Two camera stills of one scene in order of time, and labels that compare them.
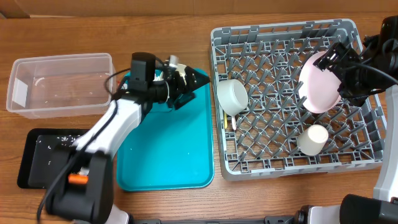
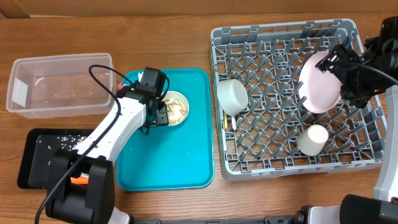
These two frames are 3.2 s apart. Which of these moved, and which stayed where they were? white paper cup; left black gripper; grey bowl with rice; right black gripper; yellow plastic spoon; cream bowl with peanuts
Moved: left black gripper; cream bowl with peanuts
Stayed: yellow plastic spoon; right black gripper; grey bowl with rice; white paper cup
